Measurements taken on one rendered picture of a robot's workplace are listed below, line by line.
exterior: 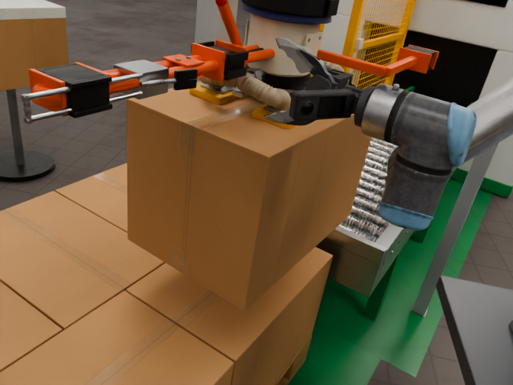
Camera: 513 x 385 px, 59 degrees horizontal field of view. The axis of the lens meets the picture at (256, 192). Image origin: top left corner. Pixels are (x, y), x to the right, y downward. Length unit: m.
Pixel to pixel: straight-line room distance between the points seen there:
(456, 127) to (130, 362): 0.89
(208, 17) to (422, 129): 1.97
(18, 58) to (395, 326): 2.30
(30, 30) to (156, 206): 1.74
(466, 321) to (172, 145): 0.80
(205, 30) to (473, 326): 1.99
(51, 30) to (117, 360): 1.97
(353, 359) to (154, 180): 1.28
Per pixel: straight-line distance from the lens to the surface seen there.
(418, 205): 0.79
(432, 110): 0.76
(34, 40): 2.73
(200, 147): 0.97
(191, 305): 1.34
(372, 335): 2.19
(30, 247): 1.58
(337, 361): 2.03
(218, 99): 1.10
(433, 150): 0.75
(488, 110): 0.90
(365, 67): 1.13
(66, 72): 0.73
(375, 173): 2.36
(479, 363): 1.14
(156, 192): 1.12
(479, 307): 1.29
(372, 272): 1.67
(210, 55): 0.94
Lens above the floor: 1.47
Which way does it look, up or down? 29 degrees down
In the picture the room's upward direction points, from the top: 9 degrees clockwise
